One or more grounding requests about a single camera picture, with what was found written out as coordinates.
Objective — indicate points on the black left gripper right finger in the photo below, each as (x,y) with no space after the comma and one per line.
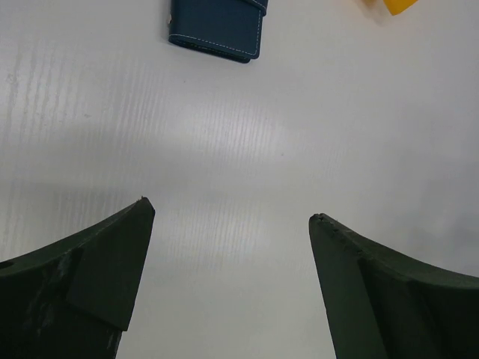
(381,303)

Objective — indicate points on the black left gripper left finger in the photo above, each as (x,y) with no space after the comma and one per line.
(75,297)

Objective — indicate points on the navy blue card holder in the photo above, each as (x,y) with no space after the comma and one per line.
(228,29)

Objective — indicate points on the yellow plastic bin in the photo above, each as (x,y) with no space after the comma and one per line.
(394,7)

